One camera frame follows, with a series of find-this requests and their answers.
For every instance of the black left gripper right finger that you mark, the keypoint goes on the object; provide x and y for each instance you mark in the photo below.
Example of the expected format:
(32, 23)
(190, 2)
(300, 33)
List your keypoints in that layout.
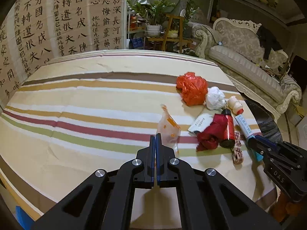
(206, 199)

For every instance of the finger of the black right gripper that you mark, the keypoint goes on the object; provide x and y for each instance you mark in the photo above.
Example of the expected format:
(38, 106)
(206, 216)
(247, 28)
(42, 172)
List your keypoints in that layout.
(265, 142)
(259, 148)

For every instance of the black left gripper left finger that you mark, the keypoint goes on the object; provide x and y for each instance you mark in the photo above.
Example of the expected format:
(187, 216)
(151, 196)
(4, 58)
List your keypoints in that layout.
(105, 199)

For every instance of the white blue tube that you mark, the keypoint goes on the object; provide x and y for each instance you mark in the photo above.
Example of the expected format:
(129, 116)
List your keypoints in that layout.
(245, 128)

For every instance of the red bottle black cap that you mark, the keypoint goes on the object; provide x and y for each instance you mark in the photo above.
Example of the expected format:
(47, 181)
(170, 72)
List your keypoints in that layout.
(228, 141)

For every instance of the small white red-capped bottle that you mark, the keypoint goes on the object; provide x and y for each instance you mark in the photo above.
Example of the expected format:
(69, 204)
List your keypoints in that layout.
(234, 104)

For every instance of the red ribbon cloth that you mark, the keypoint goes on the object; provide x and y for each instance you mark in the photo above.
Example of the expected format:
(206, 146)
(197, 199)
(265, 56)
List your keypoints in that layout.
(213, 134)

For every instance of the clear orange snack wrapper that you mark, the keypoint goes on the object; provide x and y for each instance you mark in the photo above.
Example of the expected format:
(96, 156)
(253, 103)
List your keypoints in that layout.
(169, 130)

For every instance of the black trash bag bin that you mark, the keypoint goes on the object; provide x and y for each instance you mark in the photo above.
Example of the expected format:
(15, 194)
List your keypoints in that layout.
(265, 121)

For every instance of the striped tablecloth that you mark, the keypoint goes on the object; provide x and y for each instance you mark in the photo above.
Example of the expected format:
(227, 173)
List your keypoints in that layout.
(94, 111)

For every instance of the crumpled orange plastic bag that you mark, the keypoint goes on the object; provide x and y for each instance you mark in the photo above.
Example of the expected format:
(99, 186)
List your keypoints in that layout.
(193, 88)

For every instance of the black garment on sofa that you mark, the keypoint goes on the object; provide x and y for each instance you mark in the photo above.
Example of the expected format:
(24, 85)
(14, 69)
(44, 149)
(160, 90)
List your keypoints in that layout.
(268, 41)

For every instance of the ornate cream sofa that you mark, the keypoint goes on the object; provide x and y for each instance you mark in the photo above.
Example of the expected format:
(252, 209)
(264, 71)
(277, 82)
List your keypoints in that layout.
(235, 47)

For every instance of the low green floor plant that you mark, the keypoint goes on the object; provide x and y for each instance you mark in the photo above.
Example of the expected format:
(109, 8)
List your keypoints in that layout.
(190, 52)

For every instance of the ornate cream armchair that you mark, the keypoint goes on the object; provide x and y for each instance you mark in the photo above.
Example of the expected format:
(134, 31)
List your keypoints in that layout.
(197, 18)

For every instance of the wooden plant stand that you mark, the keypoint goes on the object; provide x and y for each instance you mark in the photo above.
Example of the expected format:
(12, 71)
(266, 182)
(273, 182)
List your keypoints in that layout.
(163, 39)

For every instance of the small yellow bowl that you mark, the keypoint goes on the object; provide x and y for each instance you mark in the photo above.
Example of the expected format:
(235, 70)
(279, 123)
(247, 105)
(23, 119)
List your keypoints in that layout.
(172, 34)

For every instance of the tall green plant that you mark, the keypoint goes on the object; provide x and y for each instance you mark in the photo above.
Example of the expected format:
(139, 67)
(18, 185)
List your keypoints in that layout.
(190, 10)

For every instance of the potted green plant white pot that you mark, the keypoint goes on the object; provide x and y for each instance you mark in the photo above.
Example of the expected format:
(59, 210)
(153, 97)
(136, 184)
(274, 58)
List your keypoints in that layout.
(154, 14)

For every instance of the white metal shelf rack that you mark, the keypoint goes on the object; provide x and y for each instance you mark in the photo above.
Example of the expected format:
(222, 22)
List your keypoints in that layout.
(135, 30)

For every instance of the calligraphy folding screen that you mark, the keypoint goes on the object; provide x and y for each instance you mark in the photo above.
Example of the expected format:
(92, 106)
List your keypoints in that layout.
(35, 32)

